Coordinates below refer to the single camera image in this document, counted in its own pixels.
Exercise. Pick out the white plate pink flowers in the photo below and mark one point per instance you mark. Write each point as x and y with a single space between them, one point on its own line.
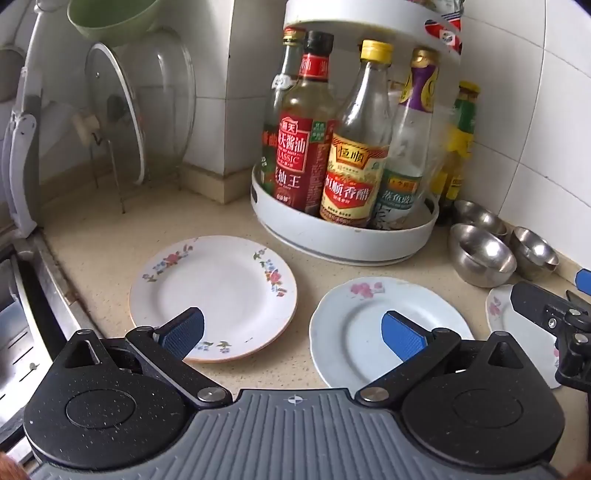
503 318

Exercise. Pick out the dark green glass bottle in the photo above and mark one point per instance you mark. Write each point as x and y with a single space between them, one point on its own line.
280 92

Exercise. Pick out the stainless steel bowl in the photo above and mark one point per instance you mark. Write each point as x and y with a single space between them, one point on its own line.
480 258
533 251
480 216

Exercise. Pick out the white two-tier rotating rack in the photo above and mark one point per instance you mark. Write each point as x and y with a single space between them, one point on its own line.
323 240

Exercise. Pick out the pale blue plate pink flower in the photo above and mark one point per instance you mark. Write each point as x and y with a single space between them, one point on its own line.
351 332

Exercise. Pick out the white plastic appliance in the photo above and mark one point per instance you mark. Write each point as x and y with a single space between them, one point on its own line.
21 161

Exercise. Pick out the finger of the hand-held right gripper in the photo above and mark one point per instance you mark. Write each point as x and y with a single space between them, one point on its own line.
538 302
583 280

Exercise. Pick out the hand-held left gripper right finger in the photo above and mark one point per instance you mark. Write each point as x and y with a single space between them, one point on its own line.
401 334

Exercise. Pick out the red white packet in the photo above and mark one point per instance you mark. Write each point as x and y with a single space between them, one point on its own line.
445 34

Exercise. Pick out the glass pot lid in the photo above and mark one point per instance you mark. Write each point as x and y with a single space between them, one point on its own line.
124 115

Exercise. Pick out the red label soy sauce bottle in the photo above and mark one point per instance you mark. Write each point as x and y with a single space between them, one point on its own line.
295 157

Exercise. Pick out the clear glass bowl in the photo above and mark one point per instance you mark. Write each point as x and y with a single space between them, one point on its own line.
171 92

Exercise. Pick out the white floral plate orange rim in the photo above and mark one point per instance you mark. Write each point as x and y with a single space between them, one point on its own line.
221 286

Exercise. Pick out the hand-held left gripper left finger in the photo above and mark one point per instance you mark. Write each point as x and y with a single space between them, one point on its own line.
184 334

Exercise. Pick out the green bowl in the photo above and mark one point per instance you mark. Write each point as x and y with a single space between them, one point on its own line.
106 23

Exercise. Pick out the stainless steel stove top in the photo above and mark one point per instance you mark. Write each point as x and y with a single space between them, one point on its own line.
18 323

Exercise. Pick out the yellow cap vinegar bottle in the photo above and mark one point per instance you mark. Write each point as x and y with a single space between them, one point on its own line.
351 184

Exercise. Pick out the yellow cap green label bottle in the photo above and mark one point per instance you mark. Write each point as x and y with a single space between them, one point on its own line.
461 134

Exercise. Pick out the purple label clear bottle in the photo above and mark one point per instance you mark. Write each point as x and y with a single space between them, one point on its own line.
401 184

